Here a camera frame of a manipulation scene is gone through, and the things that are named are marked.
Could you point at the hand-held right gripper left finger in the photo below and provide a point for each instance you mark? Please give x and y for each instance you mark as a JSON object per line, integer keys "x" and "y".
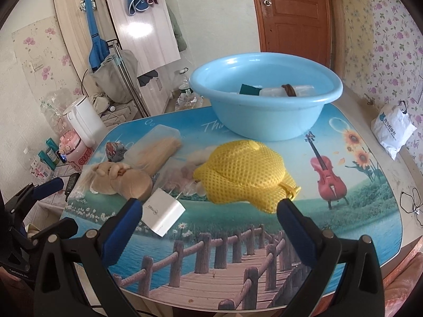
{"x": 122, "y": 231}

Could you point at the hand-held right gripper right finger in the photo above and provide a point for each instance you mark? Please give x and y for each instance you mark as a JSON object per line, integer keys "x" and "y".
{"x": 295, "y": 234}

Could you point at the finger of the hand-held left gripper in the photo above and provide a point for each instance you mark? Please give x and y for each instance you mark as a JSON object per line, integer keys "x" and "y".
{"x": 48, "y": 188}
{"x": 56, "y": 232}

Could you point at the white charger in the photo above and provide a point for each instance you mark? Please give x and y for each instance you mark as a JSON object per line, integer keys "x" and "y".
{"x": 162, "y": 211}

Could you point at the tan plush bear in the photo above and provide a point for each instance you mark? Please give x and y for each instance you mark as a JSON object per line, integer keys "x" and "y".
{"x": 132, "y": 181}

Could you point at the clear bag of pink beads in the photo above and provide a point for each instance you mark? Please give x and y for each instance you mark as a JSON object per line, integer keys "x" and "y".
{"x": 175, "y": 181}

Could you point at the yellow mesh cap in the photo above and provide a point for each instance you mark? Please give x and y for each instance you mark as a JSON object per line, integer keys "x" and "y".
{"x": 244, "y": 171}

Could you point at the light blue plastic basin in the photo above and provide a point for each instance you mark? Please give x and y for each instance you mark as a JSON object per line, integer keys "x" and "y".
{"x": 264, "y": 119}

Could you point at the dark green packet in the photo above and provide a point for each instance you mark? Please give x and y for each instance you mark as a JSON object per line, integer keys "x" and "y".
{"x": 249, "y": 89}

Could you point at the scenic printed desktop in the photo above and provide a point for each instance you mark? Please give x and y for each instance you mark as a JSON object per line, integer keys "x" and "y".
{"x": 248, "y": 237}

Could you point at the pink and white packet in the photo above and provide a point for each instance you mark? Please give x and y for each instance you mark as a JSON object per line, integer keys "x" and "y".
{"x": 41, "y": 171}

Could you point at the green tube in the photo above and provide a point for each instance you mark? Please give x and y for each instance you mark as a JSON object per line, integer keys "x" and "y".
{"x": 53, "y": 150}
{"x": 46, "y": 161}

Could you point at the small blue box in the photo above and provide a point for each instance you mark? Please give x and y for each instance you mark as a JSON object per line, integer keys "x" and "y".
{"x": 61, "y": 157}

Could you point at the pink tumbler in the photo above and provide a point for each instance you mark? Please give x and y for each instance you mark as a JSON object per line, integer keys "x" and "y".
{"x": 77, "y": 155}

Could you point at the white electric kettle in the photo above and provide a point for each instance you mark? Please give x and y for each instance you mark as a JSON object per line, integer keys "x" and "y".
{"x": 84, "y": 122}

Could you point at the brown foil snack packet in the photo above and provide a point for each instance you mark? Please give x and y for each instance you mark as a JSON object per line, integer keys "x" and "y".
{"x": 114, "y": 150}

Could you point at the crumpled clear plastic bag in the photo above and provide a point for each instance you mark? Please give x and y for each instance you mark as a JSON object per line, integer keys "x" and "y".
{"x": 58, "y": 105}

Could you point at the clear box of wooden sticks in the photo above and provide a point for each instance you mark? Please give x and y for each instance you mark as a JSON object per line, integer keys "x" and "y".
{"x": 152, "y": 148}

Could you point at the beige cloth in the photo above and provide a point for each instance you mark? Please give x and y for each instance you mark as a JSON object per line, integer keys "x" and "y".
{"x": 100, "y": 102}

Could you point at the orange blanket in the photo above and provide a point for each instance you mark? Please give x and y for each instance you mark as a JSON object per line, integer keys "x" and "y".
{"x": 404, "y": 287}

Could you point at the metal rack pole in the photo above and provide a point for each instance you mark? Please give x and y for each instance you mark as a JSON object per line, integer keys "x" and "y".
{"x": 130, "y": 79}

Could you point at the white shopping bag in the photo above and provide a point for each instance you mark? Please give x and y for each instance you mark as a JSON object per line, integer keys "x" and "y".
{"x": 393, "y": 128}

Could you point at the clear bag of snacks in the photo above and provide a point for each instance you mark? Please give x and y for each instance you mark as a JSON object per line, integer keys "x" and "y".
{"x": 188, "y": 102}

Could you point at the large clear water bottle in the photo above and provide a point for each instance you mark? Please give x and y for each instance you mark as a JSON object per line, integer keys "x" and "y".
{"x": 185, "y": 81}

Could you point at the white wardrobe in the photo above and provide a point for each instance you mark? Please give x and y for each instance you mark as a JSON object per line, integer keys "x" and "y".
{"x": 142, "y": 33}

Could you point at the green jacket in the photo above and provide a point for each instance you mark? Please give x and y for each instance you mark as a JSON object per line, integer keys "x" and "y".
{"x": 176, "y": 29}

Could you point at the brown wooden door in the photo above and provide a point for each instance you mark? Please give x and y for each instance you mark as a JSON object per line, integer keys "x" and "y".
{"x": 294, "y": 23}

